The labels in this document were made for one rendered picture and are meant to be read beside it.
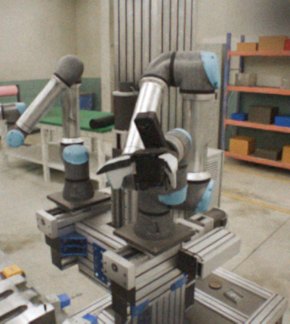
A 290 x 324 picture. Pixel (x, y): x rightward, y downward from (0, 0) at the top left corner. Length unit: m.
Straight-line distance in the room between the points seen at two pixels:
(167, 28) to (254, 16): 4.96
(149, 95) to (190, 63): 0.16
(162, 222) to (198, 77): 0.51
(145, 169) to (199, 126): 0.44
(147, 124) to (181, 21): 0.83
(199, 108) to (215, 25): 5.57
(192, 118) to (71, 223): 0.78
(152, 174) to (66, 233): 0.95
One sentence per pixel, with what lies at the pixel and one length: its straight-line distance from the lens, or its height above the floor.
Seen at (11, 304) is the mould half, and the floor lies 0.89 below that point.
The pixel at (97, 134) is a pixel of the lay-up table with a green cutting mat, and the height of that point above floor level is 0.84.
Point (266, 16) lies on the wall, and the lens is 6.24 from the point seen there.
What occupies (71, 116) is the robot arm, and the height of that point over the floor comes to 1.40.
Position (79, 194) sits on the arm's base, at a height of 1.07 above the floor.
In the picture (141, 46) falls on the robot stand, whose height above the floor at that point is 1.71.
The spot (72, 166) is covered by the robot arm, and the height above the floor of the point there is 1.20.
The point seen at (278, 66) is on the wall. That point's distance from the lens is 6.08.
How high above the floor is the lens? 1.64
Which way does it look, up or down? 16 degrees down
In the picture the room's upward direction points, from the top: straight up
